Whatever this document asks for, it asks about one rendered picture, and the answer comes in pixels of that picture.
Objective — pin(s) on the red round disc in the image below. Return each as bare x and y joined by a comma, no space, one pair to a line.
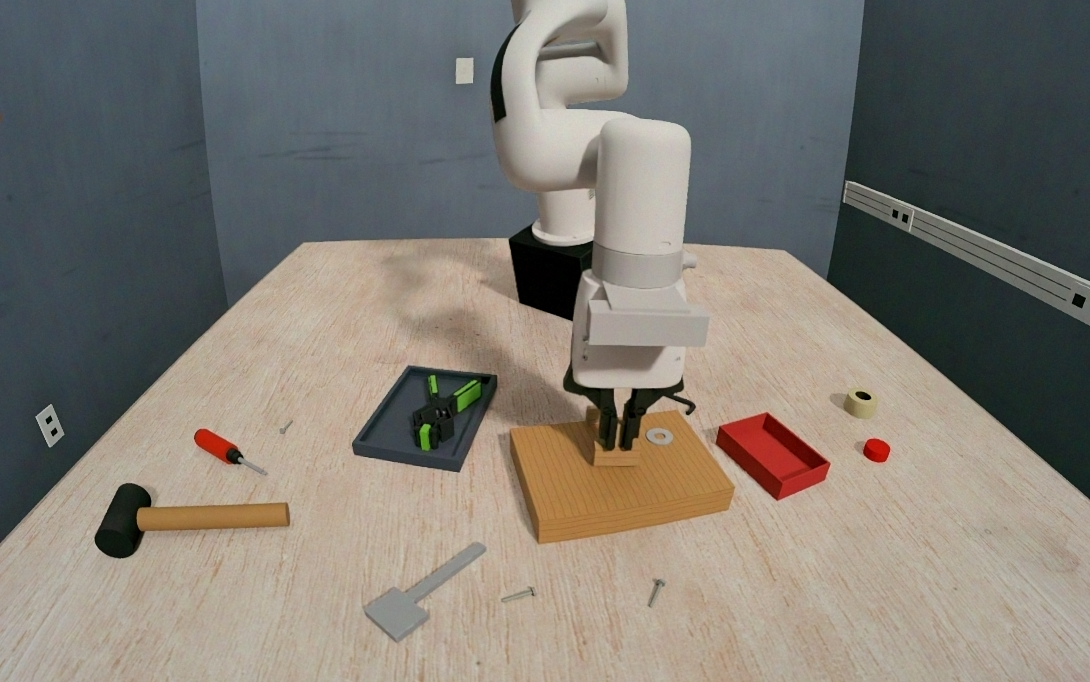
876,450

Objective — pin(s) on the red open tray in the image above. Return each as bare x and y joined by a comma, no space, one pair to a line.
774,445

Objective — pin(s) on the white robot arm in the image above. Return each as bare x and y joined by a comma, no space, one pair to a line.
641,178

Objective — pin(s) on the grey washer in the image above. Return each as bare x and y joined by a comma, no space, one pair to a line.
650,436

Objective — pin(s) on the small light wooden block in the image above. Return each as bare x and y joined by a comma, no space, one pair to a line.
618,457

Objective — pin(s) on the black hex key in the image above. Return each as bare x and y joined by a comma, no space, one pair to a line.
684,401

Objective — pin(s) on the light brown wooden bench board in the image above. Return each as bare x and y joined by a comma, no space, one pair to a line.
569,498

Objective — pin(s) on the black-headed mallet with wooden handle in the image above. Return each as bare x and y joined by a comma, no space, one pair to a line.
129,513

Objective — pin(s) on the red-handled screwdriver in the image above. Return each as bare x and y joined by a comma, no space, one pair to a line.
222,449

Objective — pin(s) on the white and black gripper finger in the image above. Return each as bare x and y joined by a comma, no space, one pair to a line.
603,399
634,409

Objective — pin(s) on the beige cylinder with hole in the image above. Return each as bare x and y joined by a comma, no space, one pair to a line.
863,407

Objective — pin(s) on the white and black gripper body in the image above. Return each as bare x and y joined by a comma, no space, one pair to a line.
619,366

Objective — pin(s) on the black spring clamp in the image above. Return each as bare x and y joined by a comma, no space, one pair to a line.
427,437

